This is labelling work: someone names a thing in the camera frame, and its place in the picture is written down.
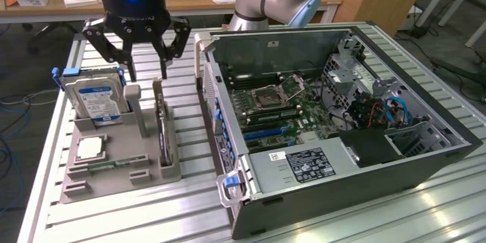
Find grey power supply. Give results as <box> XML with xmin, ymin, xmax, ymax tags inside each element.
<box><xmin>238</xmin><ymin>137</ymin><xmax>361</xmax><ymax>197</ymax></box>

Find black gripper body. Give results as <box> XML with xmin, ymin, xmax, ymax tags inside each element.
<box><xmin>93</xmin><ymin>0</ymin><xmax>173</xmax><ymax>42</ymax></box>

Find wooden desk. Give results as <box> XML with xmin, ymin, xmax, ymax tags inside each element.
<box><xmin>0</xmin><ymin>0</ymin><xmax>344</xmax><ymax>32</ymax></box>

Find CPU socket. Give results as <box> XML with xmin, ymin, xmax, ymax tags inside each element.
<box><xmin>253</xmin><ymin>85</ymin><xmax>292</xmax><ymax>112</ymax></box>

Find green RAM stick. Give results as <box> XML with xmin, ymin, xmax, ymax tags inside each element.
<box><xmin>86</xmin><ymin>159</ymin><xmax>138</xmax><ymax>171</ymax></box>

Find black power brick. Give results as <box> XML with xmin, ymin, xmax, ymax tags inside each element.
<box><xmin>412</xmin><ymin>25</ymin><xmax>431</xmax><ymax>39</ymax></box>

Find long blue expansion slot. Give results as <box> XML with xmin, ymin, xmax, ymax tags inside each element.
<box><xmin>242</xmin><ymin>126</ymin><xmax>290</xmax><ymax>141</ymax></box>

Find perforated metal drive cage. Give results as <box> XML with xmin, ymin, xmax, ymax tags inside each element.
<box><xmin>322</xmin><ymin>52</ymin><xmax>381</xmax><ymax>107</ymax></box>

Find blue floor cable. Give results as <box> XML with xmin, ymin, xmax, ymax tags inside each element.
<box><xmin>0</xmin><ymin>103</ymin><xmax>30</xmax><ymax>215</ymax></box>

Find black plastic shroud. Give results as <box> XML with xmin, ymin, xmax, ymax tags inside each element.
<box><xmin>340</xmin><ymin>127</ymin><xmax>407</xmax><ymax>168</ymax></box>

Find silver chipset heatsink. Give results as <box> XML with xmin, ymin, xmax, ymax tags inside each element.
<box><xmin>300</xmin><ymin>131</ymin><xmax>325</xmax><ymax>145</ymax></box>

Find metal disk bay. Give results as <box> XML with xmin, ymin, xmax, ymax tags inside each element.
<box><xmin>384</xmin><ymin>120</ymin><xmax>456</xmax><ymax>159</ymax></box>

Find silver CPU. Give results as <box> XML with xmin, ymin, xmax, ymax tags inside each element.
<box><xmin>75</xmin><ymin>137</ymin><xmax>109</xmax><ymax>160</ymax></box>

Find black floor stand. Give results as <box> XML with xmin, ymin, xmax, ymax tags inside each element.
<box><xmin>429</xmin><ymin>55</ymin><xmax>486</xmax><ymax>84</ymax></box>

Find RAM memory stick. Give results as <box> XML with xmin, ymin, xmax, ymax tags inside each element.
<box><xmin>151</xmin><ymin>77</ymin><xmax>174</xmax><ymax>167</ymax></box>

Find black open PC case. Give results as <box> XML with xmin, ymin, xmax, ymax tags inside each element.
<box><xmin>193</xmin><ymin>25</ymin><xmax>484</xmax><ymax>240</ymax></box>

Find black office chair base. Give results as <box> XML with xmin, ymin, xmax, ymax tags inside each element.
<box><xmin>21</xmin><ymin>20</ymin><xmax>85</xmax><ymax>55</ymax></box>

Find red black wire bundle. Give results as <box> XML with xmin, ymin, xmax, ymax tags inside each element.
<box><xmin>364</xmin><ymin>99</ymin><xmax>385</xmax><ymax>129</ymax></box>

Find metal socket cover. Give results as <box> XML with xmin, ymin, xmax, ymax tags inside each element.
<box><xmin>280</xmin><ymin>73</ymin><xmax>309</xmax><ymax>98</ymax></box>

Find grey parts rack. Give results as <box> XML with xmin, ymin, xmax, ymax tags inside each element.
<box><xmin>59</xmin><ymin>84</ymin><xmax>184</xmax><ymax>204</ymax></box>

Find blue data wire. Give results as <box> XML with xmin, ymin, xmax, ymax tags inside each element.
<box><xmin>382</xmin><ymin>97</ymin><xmax>413</xmax><ymax>126</ymax></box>

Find green motherboard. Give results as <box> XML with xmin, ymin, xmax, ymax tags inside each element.
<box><xmin>218</xmin><ymin>63</ymin><xmax>344</xmax><ymax>154</ymax></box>

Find hard disk blue caddy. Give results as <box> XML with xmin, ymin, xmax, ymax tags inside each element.
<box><xmin>51</xmin><ymin>65</ymin><xmax>129</xmax><ymax>126</ymax></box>

